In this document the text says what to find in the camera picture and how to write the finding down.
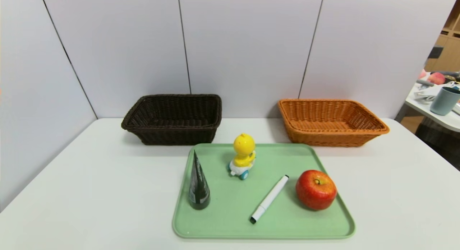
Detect yellow duck toy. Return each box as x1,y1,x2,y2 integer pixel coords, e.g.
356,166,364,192
228,133,257,180

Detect black cosmetic tube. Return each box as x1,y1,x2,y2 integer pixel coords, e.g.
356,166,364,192
189,150,211,210

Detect white marker pen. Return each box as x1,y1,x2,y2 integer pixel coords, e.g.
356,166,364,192
250,175,290,224

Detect red apple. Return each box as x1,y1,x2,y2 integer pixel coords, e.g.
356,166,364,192
296,170,338,211

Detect dark brown wicker basket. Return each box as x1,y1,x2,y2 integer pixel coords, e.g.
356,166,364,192
121,94,222,146

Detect orange wicker basket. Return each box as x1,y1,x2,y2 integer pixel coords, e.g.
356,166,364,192
278,98,390,147

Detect light green plastic tray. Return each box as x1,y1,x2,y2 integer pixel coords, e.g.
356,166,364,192
172,143,356,240

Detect white side table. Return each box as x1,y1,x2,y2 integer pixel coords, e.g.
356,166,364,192
395,76,460,133

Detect white paper stack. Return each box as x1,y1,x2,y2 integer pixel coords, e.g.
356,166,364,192
413,85,439,102

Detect dark wicker bin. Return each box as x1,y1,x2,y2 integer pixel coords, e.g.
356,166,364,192
415,117,460,170

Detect pink peach fruit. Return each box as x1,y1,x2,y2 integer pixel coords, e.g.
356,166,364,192
427,72,446,85

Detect grey blue plastic cup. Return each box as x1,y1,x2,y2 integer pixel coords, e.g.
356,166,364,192
430,87,460,116

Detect light wooden shelf unit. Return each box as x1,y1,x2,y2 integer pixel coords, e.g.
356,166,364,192
424,0,460,73

